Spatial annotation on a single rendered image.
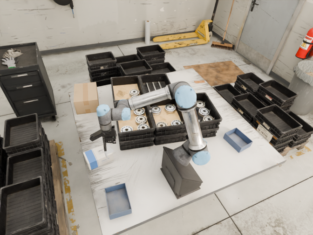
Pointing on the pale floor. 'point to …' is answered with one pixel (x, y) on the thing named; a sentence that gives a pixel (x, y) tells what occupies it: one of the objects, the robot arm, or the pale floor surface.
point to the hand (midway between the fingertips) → (107, 149)
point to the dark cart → (27, 82)
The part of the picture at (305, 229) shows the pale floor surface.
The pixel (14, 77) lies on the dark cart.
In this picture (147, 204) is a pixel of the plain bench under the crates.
